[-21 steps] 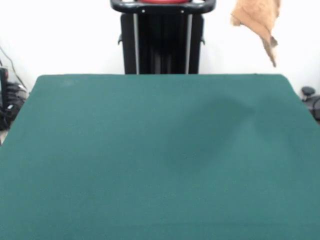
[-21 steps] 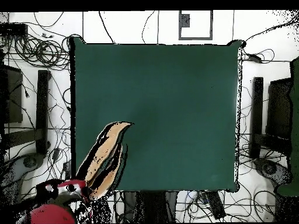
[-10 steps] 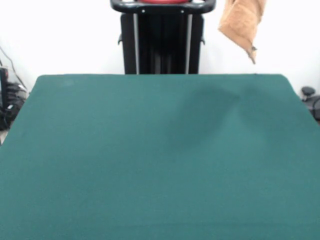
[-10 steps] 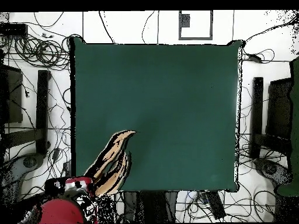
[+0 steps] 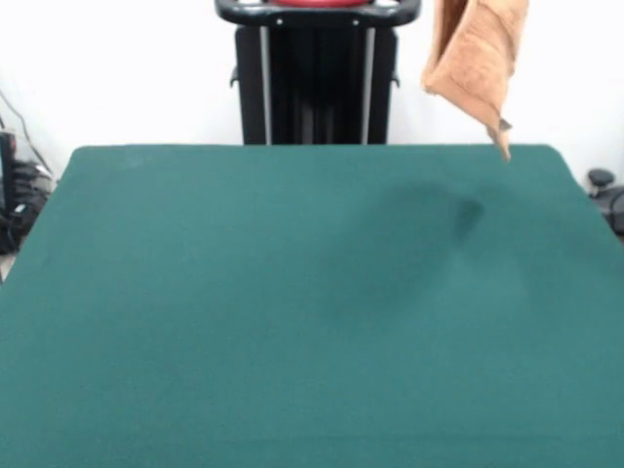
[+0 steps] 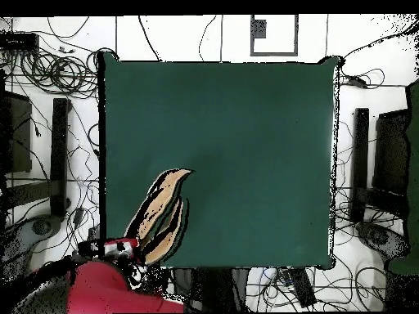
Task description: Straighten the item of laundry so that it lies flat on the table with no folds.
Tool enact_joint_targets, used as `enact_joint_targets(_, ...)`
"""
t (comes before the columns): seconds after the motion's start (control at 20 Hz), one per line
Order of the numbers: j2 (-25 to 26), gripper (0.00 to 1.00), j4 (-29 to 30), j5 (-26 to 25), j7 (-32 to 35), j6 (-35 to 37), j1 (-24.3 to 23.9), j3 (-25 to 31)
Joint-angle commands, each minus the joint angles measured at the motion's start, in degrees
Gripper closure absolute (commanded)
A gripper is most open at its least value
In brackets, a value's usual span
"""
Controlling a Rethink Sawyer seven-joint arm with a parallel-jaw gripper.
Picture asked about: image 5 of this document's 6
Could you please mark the black office chair part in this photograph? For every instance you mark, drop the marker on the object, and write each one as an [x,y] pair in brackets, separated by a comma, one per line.
[609,200]

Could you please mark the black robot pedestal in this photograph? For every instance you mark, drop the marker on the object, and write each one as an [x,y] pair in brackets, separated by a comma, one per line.
[317,73]

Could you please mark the dark green table cloth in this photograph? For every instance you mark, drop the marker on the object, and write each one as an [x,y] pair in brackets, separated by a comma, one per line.
[195,317]

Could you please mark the tan terry towel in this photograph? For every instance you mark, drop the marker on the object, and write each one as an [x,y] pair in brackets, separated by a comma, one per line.
[473,63]

